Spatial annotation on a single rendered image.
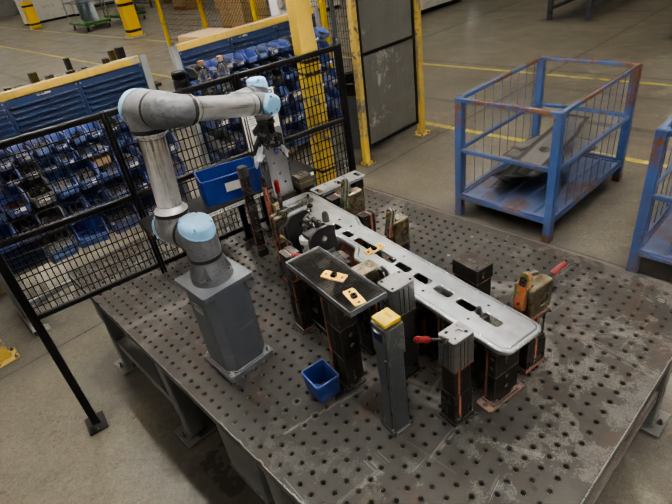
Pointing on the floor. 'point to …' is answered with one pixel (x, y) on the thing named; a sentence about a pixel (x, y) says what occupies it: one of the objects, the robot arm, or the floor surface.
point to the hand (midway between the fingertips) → (271, 163)
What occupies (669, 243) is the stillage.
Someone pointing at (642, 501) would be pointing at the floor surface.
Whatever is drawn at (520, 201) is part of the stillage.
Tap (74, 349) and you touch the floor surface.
